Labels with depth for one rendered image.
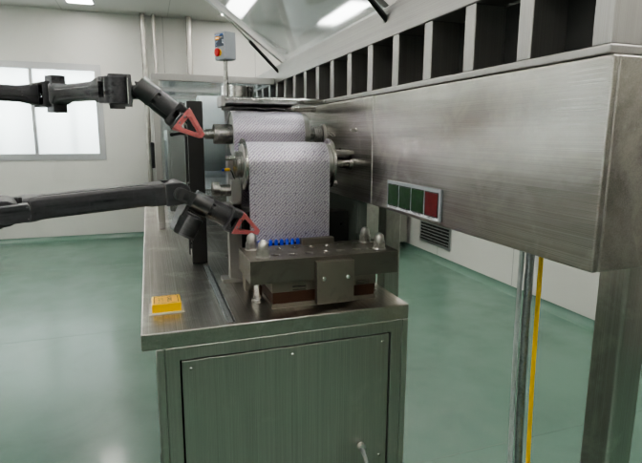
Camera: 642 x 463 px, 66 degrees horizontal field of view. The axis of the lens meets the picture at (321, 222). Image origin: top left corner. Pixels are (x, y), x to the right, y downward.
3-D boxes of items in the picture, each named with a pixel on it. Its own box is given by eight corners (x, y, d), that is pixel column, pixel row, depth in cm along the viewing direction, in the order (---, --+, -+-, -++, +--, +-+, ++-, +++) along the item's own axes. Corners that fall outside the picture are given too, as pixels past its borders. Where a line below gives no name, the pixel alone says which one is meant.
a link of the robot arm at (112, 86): (42, 112, 151) (38, 75, 149) (61, 113, 156) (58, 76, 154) (111, 111, 124) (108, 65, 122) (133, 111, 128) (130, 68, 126)
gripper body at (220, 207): (230, 233, 132) (205, 220, 130) (224, 226, 142) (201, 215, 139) (242, 212, 132) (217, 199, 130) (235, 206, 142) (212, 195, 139)
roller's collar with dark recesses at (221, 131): (212, 143, 165) (211, 124, 164) (230, 143, 167) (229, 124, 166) (215, 143, 159) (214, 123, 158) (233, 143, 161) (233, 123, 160)
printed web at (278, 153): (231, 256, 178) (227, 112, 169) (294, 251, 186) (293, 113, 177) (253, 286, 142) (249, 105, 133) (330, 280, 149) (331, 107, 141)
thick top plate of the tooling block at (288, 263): (239, 269, 136) (238, 247, 135) (372, 258, 149) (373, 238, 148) (250, 285, 121) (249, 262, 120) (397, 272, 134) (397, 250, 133)
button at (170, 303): (151, 305, 127) (151, 296, 127) (180, 303, 130) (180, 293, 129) (152, 314, 121) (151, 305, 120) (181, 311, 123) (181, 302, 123)
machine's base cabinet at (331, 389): (155, 321, 359) (148, 203, 344) (244, 311, 380) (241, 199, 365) (170, 673, 124) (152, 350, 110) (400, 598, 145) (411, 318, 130)
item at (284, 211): (249, 249, 140) (248, 184, 137) (328, 243, 148) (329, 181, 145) (250, 249, 140) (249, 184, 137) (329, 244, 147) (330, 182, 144)
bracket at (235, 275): (219, 279, 151) (216, 178, 146) (240, 277, 153) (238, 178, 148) (221, 284, 146) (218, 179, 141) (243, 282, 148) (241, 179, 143)
